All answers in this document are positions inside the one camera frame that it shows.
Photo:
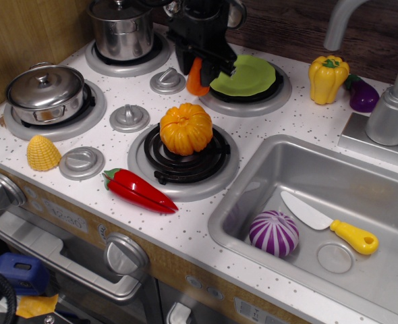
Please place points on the front right black burner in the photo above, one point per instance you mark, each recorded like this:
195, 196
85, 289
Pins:
185, 178

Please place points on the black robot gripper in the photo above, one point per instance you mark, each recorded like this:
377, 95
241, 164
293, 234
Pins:
200, 31

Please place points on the grey stovetop knob back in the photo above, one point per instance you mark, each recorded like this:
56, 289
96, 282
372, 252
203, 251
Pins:
168, 82

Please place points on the grey oven door handle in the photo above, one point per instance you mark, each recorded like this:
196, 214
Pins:
79, 266

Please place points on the silver toy faucet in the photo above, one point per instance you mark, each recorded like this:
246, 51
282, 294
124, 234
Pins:
374, 136

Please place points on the grey stovetop knob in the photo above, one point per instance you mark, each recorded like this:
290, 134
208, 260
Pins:
168, 82
81, 163
129, 118

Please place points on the blue device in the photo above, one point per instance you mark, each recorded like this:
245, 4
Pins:
27, 274

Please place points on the grey toy sink basin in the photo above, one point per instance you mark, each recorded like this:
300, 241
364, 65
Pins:
346, 212

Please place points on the orange toy carrot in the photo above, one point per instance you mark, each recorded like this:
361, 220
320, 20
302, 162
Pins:
193, 84

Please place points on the back left stove burner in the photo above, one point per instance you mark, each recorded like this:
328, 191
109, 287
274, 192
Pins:
152, 61

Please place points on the purple toy eggplant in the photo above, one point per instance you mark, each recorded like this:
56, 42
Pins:
363, 96

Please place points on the hanging steel ladle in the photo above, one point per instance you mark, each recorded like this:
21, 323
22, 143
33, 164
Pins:
237, 14

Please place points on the grey stovetop knob front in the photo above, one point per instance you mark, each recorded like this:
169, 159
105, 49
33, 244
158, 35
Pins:
81, 163

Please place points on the toy knife yellow handle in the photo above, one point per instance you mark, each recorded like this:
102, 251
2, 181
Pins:
359, 239

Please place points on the back right stove burner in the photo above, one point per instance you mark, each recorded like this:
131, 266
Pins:
252, 109

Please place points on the yellow toy bell pepper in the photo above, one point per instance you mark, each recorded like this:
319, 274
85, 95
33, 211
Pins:
326, 76

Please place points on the front left stove burner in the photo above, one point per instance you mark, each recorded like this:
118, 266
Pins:
91, 113

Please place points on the silver oven knob left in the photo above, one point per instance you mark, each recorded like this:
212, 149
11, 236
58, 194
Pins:
10, 193

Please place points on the purple striped toy onion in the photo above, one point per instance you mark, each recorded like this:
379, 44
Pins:
275, 233

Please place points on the hanging steel utensil left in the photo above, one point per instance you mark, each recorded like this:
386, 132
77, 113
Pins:
173, 8

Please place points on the grey stovetop knob middle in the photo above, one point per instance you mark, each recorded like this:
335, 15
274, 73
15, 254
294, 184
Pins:
129, 118

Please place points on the green plastic plate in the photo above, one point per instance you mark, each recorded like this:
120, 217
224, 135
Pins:
252, 76

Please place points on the yellow toy corn piece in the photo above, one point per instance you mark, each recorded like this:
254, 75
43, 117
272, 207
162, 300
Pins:
42, 154

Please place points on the stove burner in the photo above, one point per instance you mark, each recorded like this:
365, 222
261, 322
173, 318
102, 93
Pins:
252, 109
91, 113
152, 61

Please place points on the orange toy pumpkin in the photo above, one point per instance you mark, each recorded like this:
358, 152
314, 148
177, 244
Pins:
186, 129

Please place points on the silver oven knob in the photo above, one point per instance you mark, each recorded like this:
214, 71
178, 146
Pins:
123, 255
10, 193

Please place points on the red toy chili pepper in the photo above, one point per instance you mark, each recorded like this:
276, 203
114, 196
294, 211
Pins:
137, 191

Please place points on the silver oven knob right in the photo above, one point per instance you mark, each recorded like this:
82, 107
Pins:
123, 255

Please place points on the low steel pot with lid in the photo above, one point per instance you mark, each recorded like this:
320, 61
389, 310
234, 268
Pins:
46, 94

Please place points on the tall steel pot with lid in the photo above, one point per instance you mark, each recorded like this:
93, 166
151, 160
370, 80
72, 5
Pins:
123, 30

